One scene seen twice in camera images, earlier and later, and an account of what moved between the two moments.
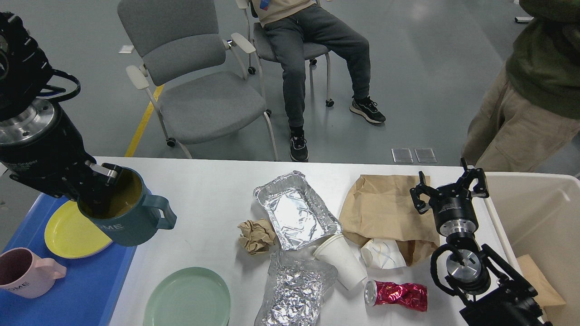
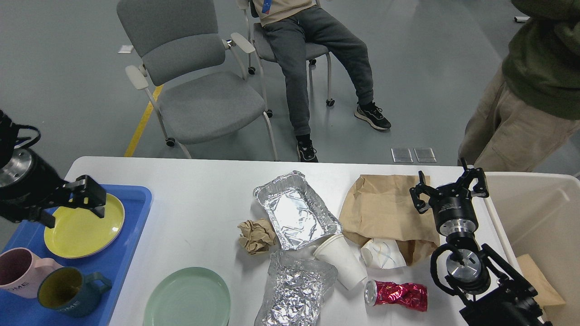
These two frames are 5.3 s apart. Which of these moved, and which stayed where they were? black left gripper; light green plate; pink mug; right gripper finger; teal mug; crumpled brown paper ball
Moved: teal mug; black left gripper
Stayed: pink mug; crumpled brown paper ball; right gripper finger; light green plate
